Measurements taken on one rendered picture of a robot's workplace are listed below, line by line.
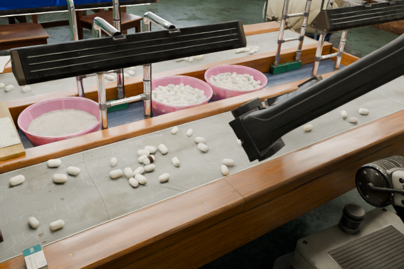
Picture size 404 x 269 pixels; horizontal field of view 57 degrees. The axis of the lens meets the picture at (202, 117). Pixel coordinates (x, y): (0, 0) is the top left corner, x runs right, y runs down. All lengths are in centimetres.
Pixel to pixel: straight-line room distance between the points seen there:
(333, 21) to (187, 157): 69
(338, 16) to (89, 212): 102
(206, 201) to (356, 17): 89
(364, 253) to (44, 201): 97
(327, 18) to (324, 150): 46
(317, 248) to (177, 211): 55
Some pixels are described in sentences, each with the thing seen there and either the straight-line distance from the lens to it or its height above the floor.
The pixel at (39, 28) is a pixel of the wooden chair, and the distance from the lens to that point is 326.
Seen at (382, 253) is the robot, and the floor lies 48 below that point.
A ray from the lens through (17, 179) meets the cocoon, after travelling 108.
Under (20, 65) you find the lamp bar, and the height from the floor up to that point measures 108.
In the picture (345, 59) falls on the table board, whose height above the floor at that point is 71.
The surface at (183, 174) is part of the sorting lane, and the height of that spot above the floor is 74.
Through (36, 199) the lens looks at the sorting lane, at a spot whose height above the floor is 74.
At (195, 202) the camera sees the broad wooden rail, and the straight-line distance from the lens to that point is 94.
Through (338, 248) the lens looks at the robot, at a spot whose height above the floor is 48.
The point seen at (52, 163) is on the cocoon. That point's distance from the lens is 111.
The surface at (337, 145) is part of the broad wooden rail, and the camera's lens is 125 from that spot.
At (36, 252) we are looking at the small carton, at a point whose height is 79.
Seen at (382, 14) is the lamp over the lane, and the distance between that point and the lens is 162.
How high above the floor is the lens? 141
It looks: 30 degrees down
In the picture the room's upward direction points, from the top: 4 degrees clockwise
